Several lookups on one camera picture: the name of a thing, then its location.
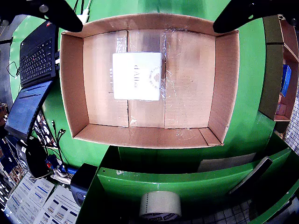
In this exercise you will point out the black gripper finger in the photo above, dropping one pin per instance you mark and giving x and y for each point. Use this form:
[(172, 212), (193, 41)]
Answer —
[(58, 16), (233, 18)]

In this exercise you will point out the blue product box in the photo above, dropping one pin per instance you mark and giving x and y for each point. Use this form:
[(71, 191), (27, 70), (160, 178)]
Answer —
[(286, 80)]

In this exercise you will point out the white product box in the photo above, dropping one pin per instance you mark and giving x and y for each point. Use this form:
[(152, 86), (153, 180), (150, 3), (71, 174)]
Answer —
[(135, 77)]

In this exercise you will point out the open brown cardboard box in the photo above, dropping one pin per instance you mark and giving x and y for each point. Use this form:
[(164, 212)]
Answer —
[(272, 28), (271, 81)]

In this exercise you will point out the large flat cardboard tray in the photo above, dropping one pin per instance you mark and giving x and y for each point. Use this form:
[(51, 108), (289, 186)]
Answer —
[(187, 81)]

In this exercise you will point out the grey cardboard sheet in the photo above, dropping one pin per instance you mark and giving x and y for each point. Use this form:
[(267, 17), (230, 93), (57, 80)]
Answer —
[(224, 163)]

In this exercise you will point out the black box device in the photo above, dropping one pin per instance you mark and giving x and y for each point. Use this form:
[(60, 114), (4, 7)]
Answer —
[(80, 182)]

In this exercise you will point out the white power adapter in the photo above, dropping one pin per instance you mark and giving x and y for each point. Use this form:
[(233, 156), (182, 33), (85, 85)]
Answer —
[(83, 17)]

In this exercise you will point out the black laptop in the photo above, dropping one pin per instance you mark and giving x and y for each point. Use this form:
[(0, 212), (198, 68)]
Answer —
[(35, 58)]

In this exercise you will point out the black white patterned card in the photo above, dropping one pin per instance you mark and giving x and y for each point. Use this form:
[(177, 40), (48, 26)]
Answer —
[(43, 130)]

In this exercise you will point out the white power strip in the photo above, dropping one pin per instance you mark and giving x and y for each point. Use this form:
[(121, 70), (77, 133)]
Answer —
[(54, 163)]

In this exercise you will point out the black smartphone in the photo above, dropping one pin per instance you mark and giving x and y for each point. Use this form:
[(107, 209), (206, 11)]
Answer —
[(252, 175)]

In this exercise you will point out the green metal workstation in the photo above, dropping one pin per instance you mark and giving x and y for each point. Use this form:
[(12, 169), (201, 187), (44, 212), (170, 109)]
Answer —
[(163, 184)]

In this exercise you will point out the white printed paper sheets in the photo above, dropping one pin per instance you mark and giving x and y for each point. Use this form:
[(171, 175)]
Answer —
[(35, 200)]

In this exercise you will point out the beige tape roll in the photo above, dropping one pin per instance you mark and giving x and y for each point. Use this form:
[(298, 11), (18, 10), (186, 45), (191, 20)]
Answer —
[(161, 203)]

